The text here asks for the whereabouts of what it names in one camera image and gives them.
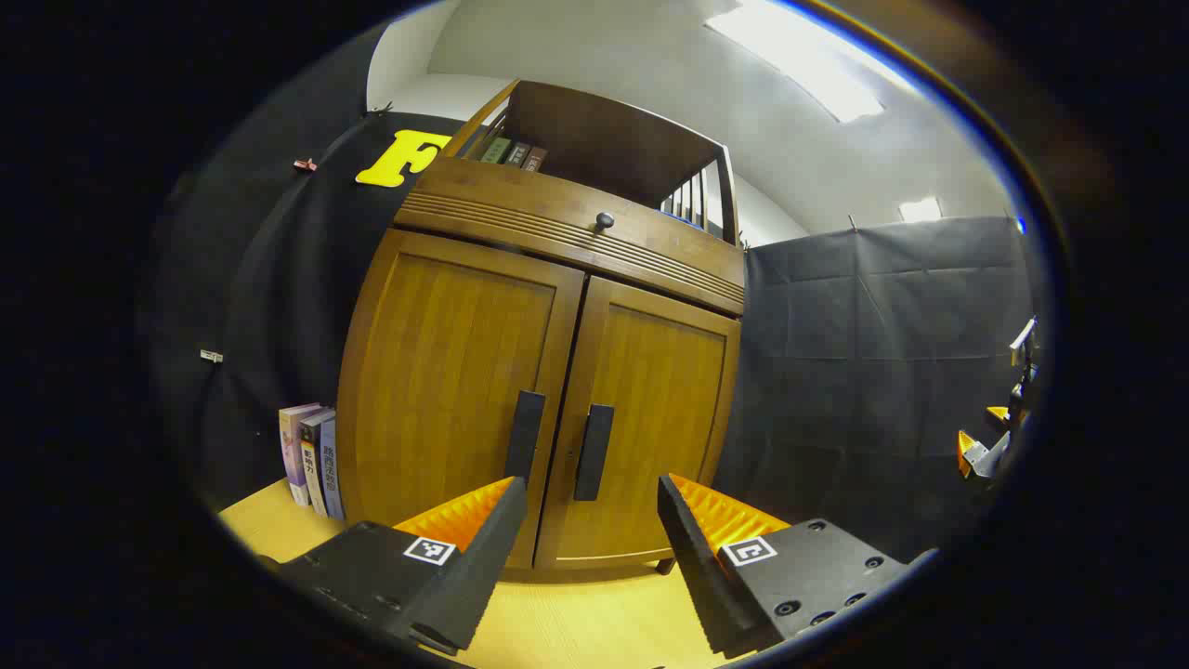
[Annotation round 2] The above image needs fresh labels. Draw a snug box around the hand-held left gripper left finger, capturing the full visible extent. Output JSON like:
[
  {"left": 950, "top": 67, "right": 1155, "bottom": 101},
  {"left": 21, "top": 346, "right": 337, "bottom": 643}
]
[{"left": 255, "top": 476, "right": 529, "bottom": 657}]

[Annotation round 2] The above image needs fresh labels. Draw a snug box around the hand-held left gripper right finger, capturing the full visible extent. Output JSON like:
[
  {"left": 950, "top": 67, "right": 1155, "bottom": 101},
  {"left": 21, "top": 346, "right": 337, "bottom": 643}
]
[{"left": 657, "top": 472, "right": 939, "bottom": 661}]

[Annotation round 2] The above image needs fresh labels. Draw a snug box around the black door handle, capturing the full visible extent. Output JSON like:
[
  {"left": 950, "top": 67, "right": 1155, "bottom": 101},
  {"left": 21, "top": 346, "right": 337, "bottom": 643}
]
[
  {"left": 573, "top": 403, "right": 615, "bottom": 503},
  {"left": 504, "top": 390, "right": 547, "bottom": 487}
]

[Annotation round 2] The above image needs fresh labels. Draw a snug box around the wooden shoe cabinet door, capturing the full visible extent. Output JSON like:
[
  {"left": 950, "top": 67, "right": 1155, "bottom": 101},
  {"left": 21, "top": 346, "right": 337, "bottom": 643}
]
[
  {"left": 534, "top": 276, "right": 741, "bottom": 570},
  {"left": 339, "top": 230, "right": 586, "bottom": 570}
]

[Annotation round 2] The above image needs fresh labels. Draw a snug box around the wooden double-door shoe cabinet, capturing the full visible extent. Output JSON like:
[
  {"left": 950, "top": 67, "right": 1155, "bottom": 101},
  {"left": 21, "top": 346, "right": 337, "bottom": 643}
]
[{"left": 336, "top": 79, "right": 747, "bottom": 575}]

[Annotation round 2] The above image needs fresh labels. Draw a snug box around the blue book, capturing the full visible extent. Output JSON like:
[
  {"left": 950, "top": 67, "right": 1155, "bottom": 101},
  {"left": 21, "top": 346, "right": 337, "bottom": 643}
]
[{"left": 318, "top": 437, "right": 346, "bottom": 521}]

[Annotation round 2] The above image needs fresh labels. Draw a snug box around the black and white book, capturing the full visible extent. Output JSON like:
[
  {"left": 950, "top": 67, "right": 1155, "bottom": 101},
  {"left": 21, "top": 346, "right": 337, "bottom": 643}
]
[{"left": 299, "top": 409, "right": 335, "bottom": 518}]

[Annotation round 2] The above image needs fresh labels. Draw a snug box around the purple and white book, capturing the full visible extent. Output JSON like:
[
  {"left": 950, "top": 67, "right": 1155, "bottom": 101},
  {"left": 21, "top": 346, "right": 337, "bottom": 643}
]
[{"left": 279, "top": 403, "right": 321, "bottom": 507}]

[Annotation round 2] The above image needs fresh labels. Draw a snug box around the large ceiling light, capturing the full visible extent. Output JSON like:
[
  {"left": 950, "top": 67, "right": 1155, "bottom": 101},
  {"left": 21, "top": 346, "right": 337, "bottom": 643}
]
[{"left": 704, "top": 0, "right": 921, "bottom": 125}]

